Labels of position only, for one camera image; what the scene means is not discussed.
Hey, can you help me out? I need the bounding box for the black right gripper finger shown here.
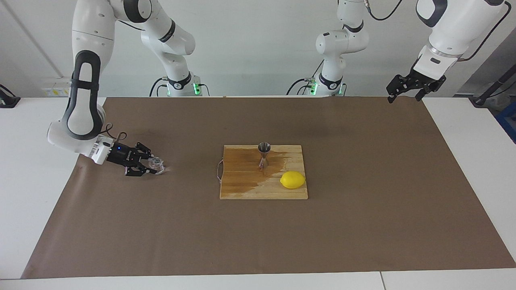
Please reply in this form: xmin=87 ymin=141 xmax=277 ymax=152
xmin=124 ymin=161 xmax=158 ymax=177
xmin=135 ymin=141 xmax=156 ymax=160

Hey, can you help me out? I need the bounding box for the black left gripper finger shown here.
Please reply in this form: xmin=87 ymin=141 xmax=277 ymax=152
xmin=415 ymin=76 xmax=447 ymax=102
xmin=386 ymin=74 xmax=412 ymax=104

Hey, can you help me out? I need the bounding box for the small clear glass beaker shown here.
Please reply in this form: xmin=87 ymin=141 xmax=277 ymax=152
xmin=147 ymin=157 xmax=166 ymax=175

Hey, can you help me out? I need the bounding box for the steel double jigger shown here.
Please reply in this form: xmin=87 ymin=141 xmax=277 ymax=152
xmin=258 ymin=142 xmax=271 ymax=168

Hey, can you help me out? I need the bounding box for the brown paper table mat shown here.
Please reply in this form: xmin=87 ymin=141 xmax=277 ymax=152
xmin=21 ymin=97 xmax=516 ymax=279

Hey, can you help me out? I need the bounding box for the black stand pole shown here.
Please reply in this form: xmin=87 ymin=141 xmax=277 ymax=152
xmin=470 ymin=64 xmax=516 ymax=107

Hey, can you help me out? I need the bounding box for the blue crate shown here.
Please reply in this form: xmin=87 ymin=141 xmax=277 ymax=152
xmin=495 ymin=111 xmax=516 ymax=144

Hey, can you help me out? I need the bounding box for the wooden cutting board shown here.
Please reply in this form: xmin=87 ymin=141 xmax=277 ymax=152
xmin=216 ymin=145 xmax=309 ymax=200

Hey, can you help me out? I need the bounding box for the yellow lemon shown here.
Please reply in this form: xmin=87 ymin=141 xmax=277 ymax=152
xmin=280 ymin=171 xmax=306 ymax=190

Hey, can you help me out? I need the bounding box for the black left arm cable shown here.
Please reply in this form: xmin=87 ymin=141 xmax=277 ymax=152
xmin=365 ymin=0 xmax=512 ymax=62

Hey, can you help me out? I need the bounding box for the white wall outlet box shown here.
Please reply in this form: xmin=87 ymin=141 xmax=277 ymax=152
xmin=42 ymin=81 xmax=74 ymax=97

